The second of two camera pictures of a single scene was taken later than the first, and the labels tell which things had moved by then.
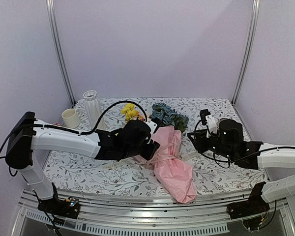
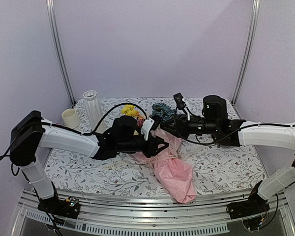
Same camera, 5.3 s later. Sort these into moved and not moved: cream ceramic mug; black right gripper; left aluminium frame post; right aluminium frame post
Moved: black right gripper
Not moved: right aluminium frame post; left aluminium frame post; cream ceramic mug
